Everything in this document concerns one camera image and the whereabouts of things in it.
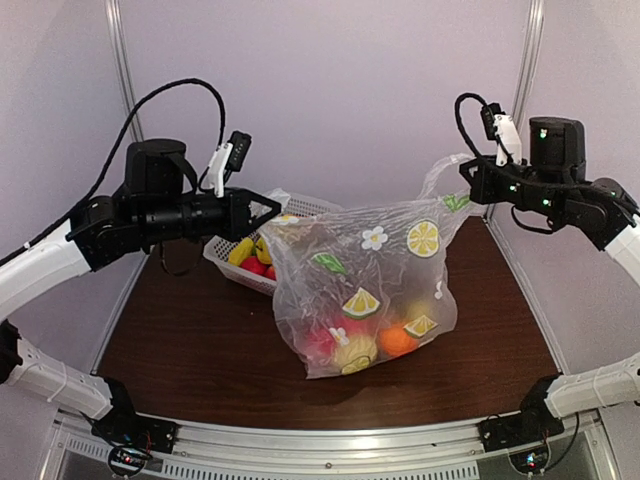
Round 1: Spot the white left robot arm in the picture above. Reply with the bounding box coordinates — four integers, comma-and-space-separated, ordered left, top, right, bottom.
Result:
1, 132, 281, 444

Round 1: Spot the orange fruit in bag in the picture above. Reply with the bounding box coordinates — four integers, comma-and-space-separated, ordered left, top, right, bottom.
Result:
377, 323, 420, 358

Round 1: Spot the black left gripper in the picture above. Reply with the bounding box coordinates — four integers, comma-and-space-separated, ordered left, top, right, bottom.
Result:
139, 184, 280, 242

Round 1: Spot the red pomegranate in basket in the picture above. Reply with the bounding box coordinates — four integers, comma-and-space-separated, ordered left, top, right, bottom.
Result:
264, 266, 276, 281

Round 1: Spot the pink fruit in bag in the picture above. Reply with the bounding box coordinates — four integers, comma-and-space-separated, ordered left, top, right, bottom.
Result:
300, 315, 374, 363

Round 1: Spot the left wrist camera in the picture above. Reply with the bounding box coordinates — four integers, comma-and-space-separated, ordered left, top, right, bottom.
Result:
202, 131, 252, 198

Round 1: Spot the yellow lemon in basket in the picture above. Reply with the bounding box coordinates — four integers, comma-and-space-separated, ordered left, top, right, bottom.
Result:
254, 237, 272, 265

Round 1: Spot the red fruit in basket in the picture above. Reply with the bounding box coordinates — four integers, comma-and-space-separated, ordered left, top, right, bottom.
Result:
240, 256, 269, 276

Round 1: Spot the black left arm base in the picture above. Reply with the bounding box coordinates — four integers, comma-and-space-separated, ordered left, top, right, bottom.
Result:
85, 377, 178, 479

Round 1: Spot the right aluminium corner post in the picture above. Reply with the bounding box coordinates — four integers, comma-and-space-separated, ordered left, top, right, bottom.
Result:
483, 0, 545, 224

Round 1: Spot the yellow fruit in basket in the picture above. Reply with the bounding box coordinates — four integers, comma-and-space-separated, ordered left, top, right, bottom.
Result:
228, 237, 255, 266

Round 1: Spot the aluminium corner post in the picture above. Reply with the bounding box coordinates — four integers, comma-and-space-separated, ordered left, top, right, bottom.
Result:
483, 0, 545, 224
104, 0, 136, 114

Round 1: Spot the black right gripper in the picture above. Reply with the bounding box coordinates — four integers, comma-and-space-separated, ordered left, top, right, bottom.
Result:
462, 153, 566, 219

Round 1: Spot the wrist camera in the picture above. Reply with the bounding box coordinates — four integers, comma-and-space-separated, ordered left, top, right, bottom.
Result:
202, 131, 252, 198
481, 103, 523, 167

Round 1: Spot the white perforated plastic basket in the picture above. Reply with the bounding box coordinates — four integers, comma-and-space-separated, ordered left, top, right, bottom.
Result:
203, 188, 342, 296

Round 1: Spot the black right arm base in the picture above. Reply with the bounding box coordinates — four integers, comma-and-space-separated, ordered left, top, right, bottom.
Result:
477, 374, 565, 476

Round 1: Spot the left aluminium corner post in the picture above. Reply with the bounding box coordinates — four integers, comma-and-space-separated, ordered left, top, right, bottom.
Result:
104, 0, 136, 114

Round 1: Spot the clear printed plastic bag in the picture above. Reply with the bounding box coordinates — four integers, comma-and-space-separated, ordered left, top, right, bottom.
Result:
260, 154, 476, 379

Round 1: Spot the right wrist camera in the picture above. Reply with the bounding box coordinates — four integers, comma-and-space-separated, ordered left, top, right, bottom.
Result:
481, 103, 523, 167

